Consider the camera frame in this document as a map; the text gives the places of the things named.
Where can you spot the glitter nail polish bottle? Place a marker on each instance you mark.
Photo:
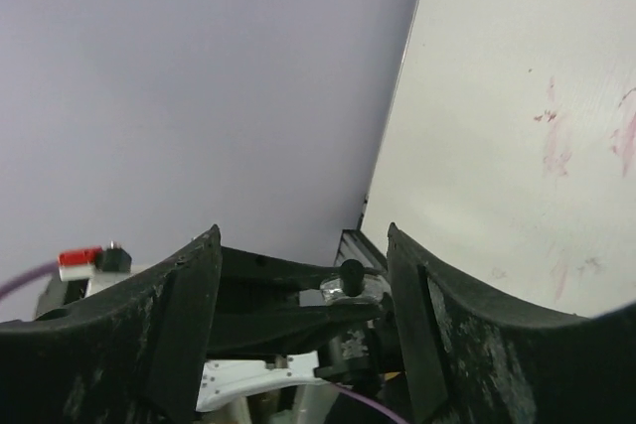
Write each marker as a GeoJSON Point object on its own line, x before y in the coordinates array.
{"type": "Point", "coordinates": [371, 289]}

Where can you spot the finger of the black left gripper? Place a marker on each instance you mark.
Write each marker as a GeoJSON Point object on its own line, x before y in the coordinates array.
{"type": "Point", "coordinates": [275, 274]}
{"type": "Point", "coordinates": [287, 331]}

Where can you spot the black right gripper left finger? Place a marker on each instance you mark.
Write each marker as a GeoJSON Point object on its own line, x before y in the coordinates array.
{"type": "Point", "coordinates": [132, 353]}

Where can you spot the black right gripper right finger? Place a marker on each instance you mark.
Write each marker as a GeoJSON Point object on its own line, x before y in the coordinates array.
{"type": "Point", "coordinates": [474, 354]}

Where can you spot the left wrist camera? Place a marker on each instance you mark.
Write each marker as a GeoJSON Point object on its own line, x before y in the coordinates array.
{"type": "Point", "coordinates": [82, 272]}

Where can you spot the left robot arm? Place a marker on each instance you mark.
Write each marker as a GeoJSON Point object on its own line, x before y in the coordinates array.
{"type": "Point", "coordinates": [361, 355]}

